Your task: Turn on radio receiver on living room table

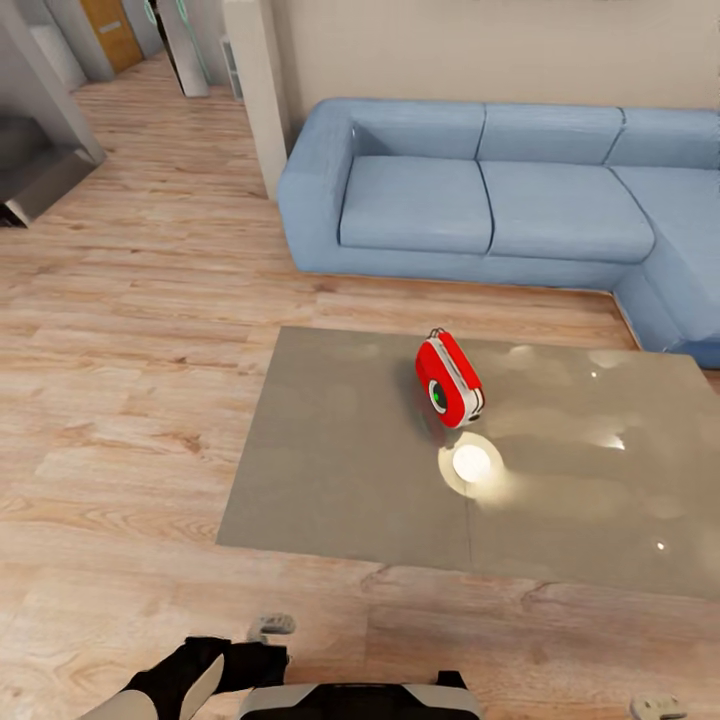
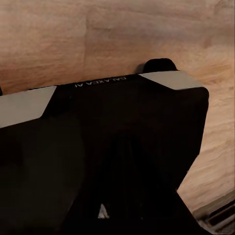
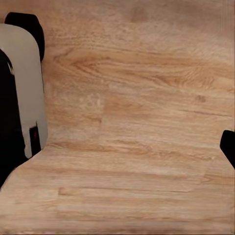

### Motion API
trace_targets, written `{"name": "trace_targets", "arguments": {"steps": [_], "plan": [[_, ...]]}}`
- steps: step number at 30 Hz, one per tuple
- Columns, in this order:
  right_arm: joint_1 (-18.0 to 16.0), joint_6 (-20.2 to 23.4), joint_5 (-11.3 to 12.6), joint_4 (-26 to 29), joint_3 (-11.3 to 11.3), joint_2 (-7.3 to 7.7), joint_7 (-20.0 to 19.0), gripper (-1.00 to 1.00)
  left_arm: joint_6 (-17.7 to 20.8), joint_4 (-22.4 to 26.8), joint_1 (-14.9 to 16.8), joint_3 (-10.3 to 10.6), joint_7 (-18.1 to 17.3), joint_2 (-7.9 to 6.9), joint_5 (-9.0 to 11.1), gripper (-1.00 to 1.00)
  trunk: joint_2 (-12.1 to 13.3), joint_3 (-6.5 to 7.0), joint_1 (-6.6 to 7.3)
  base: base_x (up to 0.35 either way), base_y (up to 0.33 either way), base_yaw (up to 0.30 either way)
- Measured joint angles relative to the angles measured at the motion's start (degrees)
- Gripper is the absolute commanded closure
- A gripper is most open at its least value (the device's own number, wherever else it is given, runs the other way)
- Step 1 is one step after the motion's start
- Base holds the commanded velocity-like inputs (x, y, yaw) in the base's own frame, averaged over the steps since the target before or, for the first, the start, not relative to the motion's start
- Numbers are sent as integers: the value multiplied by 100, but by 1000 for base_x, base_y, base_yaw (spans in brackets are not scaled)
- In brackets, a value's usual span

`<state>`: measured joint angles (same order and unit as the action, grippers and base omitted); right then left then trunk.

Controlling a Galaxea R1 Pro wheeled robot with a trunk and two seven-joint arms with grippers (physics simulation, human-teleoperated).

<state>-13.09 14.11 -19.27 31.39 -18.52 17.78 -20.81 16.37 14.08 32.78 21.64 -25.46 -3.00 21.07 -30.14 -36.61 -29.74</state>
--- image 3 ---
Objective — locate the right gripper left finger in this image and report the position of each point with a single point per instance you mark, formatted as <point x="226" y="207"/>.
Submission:
<point x="11" y="147"/>

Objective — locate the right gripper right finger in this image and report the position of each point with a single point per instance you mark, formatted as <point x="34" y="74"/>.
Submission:
<point x="227" y="145"/>

